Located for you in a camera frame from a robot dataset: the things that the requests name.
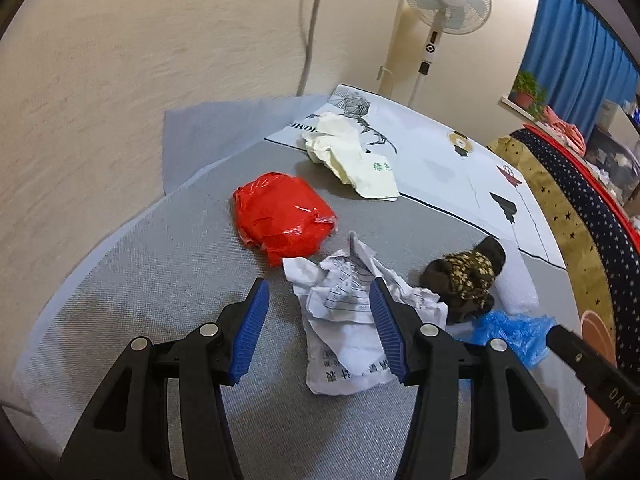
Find grey storage box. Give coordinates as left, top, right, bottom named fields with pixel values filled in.
left=597, top=100, right=632, bottom=133

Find red plastic wrapper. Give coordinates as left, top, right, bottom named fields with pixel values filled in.
left=231, top=171, right=338, bottom=267

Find potted green plant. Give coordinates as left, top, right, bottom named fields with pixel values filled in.
left=509, top=71, right=548, bottom=121

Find pink trash bin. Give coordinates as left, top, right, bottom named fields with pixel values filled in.
left=580, top=310, right=618, bottom=448

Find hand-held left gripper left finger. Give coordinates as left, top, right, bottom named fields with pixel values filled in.
left=57, top=277, right=271, bottom=480

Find clear plastic storage bin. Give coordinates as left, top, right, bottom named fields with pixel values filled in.
left=587, top=130, right=640, bottom=201

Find pale blue underlay sheet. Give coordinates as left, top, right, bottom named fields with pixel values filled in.
left=164, top=94, right=331, bottom=198

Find red blanket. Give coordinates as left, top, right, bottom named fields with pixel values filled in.
left=525, top=125, right=640, bottom=233

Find dark patterned cloth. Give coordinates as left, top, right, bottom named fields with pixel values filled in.
left=418, top=236, right=507, bottom=325

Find pink folded clothes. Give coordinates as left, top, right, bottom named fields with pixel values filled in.
left=542, top=105, right=586, bottom=153

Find blue curtain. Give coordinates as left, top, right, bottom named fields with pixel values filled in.
left=520, top=0, right=640, bottom=116

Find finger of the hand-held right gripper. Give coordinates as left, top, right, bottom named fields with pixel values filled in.
left=546, top=325, right=608, bottom=386

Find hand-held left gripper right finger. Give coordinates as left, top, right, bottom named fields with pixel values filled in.
left=369, top=276, right=586, bottom=480

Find grey wall cable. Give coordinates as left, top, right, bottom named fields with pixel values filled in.
left=295, top=0, right=328, bottom=97

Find printed white paper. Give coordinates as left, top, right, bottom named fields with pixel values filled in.
left=282, top=231, right=449, bottom=397

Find crumpled cream paper bag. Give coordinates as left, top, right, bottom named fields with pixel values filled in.
left=300, top=112, right=400, bottom=202

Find blue plastic shoe cover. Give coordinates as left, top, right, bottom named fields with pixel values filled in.
left=462, top=310, right=557, bottom=371

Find navy star bed sheet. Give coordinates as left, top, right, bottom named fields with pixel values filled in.
left=487, top=129, right=640, bottom=376

